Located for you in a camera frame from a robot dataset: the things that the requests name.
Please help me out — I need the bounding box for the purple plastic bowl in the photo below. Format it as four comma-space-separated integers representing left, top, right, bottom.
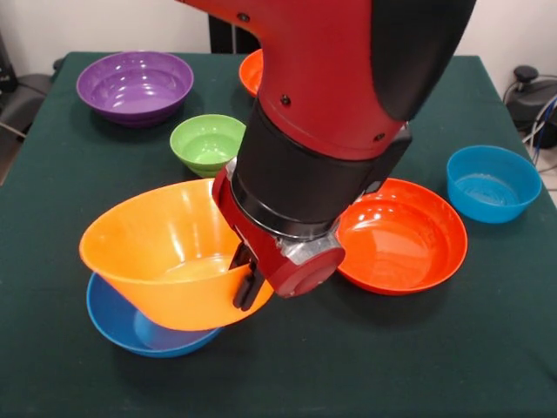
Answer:
76, 51, 195, 128

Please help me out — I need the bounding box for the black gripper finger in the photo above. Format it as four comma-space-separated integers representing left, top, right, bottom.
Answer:
232, 260, 265, 313
228, 243, 251, 271

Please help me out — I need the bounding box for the green plastic bowl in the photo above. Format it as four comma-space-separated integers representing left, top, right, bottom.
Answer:
169, 113, 248, 179

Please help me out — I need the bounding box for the red plastic bowl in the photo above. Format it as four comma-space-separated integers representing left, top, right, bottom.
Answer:
238, 48, 265, 98
334, 177, 469, 296

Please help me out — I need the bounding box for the small blue plastic bowl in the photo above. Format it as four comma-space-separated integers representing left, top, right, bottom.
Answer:
446, 145, 543, 225

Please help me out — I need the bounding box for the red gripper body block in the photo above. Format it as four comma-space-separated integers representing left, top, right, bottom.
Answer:
211, 167, 346, 300

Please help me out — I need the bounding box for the medium blue plastic bowl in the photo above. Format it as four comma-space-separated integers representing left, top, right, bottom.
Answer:
85, 272, 225, 359

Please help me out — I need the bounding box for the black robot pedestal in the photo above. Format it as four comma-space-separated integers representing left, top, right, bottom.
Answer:
208, 15, 262, 56

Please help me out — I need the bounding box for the large orange plastic bowl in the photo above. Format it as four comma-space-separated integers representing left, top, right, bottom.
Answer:
78, 178, 275, 332

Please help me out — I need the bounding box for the dark green tablecloth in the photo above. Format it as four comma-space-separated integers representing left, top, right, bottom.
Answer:
0, 51, 557, 418

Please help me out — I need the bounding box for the cable tangle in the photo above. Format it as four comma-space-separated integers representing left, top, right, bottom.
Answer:
521, 95, 557, 175

